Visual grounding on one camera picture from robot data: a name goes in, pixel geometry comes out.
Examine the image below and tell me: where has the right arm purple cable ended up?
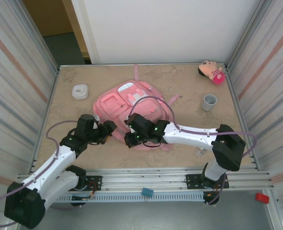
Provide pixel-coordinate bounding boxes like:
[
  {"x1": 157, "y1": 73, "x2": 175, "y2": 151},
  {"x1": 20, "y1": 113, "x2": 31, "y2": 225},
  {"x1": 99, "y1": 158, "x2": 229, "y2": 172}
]
[{"x1": 131, "y1": 96, "x2": 258, "y2": 159}]

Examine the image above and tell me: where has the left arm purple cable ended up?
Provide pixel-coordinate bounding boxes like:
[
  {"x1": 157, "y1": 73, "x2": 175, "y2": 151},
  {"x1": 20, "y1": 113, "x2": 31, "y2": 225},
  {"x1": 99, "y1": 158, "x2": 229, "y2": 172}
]
[{"x1": 0, "y1": 119, "x2": 79, "y2": 227}]

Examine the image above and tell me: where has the small white square box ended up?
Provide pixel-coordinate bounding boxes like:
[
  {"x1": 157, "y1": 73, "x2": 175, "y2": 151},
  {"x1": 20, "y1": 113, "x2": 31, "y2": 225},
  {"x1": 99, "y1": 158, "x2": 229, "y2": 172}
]
[{"x1": 71, "y1": 83, "x2": 90, "y2": 100}]

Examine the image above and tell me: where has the brown wooden door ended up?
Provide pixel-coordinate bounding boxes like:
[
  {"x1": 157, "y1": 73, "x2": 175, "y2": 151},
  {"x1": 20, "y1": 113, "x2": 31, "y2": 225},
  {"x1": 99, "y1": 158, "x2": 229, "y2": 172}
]
[{"x1": 23, "y1": 0, "x2": 89, "y2": 65}]

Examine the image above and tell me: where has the red block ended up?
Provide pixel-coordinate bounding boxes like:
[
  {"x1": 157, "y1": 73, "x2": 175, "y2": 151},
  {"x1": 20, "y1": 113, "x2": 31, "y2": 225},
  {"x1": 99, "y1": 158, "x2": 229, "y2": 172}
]
[{"x1": 256, "y1": 193, "x2": 270, "y2": 205}]

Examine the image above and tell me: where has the aluminium table border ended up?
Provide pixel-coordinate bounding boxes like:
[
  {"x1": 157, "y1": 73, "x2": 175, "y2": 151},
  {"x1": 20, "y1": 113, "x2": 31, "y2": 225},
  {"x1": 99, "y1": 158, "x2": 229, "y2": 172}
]
[{"x1": 32, "y1": 62, "x2": 259, "y2": 169}]

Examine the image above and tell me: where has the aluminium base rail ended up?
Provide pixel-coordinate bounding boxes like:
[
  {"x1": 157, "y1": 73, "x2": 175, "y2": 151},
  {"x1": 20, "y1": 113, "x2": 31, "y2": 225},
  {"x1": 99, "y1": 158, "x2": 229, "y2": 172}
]
[{"x1": 16, "y1": 167, "x2": 275, "y2": 193}]

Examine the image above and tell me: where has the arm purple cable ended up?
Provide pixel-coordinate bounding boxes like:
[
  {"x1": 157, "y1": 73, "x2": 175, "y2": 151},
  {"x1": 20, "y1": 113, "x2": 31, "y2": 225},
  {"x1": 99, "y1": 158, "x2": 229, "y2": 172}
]
[
  {"x1": 0, "y1": 119, "x2": 79, "y2": 227},
  {"x1": 131, "y1": 96, "x2": 258, "y2": 159}
]

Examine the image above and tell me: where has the grey cup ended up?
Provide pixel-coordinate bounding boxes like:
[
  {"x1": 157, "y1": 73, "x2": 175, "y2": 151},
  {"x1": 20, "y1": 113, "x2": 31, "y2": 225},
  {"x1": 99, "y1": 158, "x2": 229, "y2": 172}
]
[{"x1": 203, "y1": 93, "x2": 218, "y2": 112}]

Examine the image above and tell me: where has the blue connector block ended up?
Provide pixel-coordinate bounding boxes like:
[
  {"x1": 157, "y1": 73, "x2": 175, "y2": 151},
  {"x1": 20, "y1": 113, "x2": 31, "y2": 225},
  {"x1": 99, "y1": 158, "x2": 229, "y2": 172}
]
[{"x1": 141, "y1": 187, "x2": 155, "y2": 198}]

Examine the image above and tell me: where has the pink school backpack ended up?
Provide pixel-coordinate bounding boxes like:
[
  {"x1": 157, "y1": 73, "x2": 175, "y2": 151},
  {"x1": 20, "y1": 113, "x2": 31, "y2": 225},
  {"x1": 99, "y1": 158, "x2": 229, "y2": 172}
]
[{"x1": 93, "y1": 64, "x2": 180, "y2": 152}]

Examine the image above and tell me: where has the plush doll with pink body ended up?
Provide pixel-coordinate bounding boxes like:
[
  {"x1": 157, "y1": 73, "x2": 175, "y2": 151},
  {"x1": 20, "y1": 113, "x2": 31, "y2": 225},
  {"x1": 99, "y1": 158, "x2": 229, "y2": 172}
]
[{"x1": 198, "y1": 60, "x2": 226, "y2": 85}]

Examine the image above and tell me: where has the white slotted cable duct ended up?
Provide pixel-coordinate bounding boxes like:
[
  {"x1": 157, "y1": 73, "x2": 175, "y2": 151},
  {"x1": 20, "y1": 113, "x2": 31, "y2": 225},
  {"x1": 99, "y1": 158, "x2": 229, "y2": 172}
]
[{"x1": 52, "y1": 193, "x2": 205, "y2": 204}]

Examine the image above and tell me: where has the aluminium frame post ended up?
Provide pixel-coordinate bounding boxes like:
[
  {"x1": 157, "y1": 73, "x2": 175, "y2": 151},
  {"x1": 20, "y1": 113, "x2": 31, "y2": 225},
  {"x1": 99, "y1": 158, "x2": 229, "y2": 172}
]
[
  {"x1": 226, "y1": 0, "x2": 273, "y2": 69},
  {"x1": 21, "y1": 0, "x2": 61, "y2": 72}
]

